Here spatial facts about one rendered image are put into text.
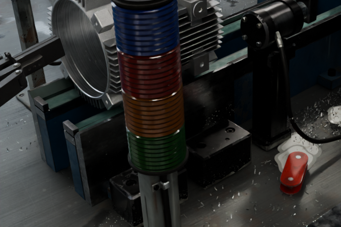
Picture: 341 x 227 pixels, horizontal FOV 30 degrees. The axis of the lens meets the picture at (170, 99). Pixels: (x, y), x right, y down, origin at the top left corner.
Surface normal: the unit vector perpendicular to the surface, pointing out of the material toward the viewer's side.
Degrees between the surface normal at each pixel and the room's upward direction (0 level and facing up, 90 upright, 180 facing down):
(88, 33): 73
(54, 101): 0
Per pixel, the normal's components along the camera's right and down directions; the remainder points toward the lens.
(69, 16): 0.61, 0.57
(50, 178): -0.06, -0.85
